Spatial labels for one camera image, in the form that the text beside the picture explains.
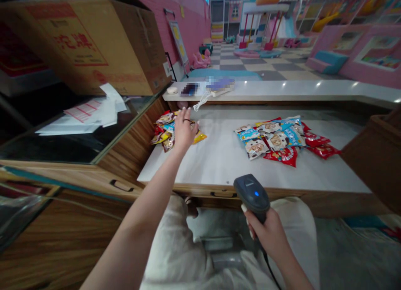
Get person's right hand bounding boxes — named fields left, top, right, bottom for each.
left=240, top=204, right=288, bottom=255

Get person's left hand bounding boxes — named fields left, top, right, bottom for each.
left=171, top=108, right=200, bottom=150

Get dark grey barcode scanner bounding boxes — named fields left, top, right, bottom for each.
left=233, top=173, right=271, bottom=225

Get wooden desk with white top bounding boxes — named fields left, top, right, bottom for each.
left=136, top=109, right=381, bottom=219

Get person's legs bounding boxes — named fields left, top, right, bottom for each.
left=140, top=195, right=321, bottom=290

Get pile of blue red snack packets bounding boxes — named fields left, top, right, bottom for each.
left=233, top=114, right=342, bottom=169

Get pile of brown yellow snack packets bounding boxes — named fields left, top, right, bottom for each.
left=150, top=109, right=208, bottom=153

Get brown wooden cabinet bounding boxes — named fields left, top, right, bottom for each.
left=340, top=105, right=401, bottom=213

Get white power bank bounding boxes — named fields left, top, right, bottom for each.
left=206, top=77, right=236, bottom=97

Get white stone counter ledge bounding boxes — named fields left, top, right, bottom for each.
left=162, top=79, right=401, bottom=111

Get smartphone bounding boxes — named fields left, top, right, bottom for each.
left=179, top=81, right=201, bottom=98

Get light blue floor mat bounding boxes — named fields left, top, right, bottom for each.
left=184, top=68, right=264, bottom=82

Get pink rocking toy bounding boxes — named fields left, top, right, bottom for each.
left=192, top=51, right=213, bottom=69

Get glass-topped wooden display counter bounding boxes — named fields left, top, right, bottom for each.
left=0, top=92, right=172, bottom=290

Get standing sign board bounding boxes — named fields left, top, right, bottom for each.
left=168, top=19, right=191, bottom=72

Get stack of white paper sheets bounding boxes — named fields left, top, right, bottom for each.
left=35, top=82, right=128, bottom=136

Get pastel indoor playground structure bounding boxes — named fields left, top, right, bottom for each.
left=209, top=0, right=401, bottom=91

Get large brown cardboard box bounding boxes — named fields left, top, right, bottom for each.
left=0, top=0, right=173, bottom=97

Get black scanner cable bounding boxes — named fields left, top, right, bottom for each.
left=258, top=239, right=282, bottom=290

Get white charging cable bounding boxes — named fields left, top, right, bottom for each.
left=193, top=90, right=217, bottom=112

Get black counter drawer handle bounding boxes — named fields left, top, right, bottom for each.
left=110, top=179, right=135, bottom=193

